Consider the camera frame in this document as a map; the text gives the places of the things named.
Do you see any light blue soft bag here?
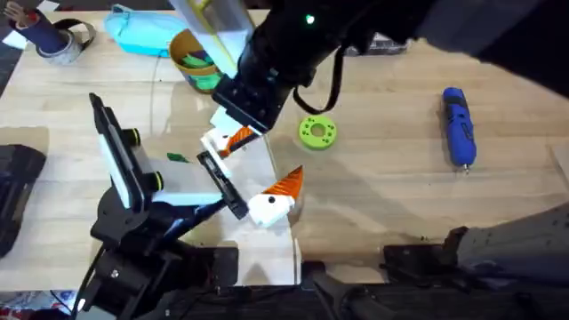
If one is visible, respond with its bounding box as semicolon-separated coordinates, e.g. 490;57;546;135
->
102;4;190;60

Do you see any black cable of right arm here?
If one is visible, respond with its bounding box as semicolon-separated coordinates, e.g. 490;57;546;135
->
292;44;346;116

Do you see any orange ribbed wedge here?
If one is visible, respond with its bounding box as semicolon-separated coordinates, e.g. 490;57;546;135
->
219;126;258;159

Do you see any green disc with holes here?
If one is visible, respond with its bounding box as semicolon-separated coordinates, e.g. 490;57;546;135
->
298;114;339;151

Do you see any black rail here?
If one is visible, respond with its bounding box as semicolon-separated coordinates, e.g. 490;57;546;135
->
177;257;569;320

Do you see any blue electric screwdriver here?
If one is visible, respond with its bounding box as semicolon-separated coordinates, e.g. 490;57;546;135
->
440;86;478;174

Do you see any black case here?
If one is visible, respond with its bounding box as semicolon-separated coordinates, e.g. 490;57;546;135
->
0;143;48;260

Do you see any yellow tub with toys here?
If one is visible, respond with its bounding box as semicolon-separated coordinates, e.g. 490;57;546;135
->
168;28;224;95

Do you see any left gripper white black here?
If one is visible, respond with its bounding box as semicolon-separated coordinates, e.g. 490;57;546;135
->
90;127;306;251

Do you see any grey tape roll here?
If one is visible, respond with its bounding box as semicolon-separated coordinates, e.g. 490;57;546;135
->
36;18;98;68

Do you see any right wrist upright flat plate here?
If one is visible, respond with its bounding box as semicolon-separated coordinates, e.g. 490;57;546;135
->
167;0;257;80

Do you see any left wrist upright flat plate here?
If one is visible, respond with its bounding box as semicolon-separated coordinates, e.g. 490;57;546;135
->
87;92;150;211

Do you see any wrist upright flat plate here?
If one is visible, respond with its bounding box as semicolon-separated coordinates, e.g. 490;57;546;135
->
167;0;257;80
87;92;150;211

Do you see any dark blue cylinder toy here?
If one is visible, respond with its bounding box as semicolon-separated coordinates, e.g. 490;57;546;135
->
2;1;68;55

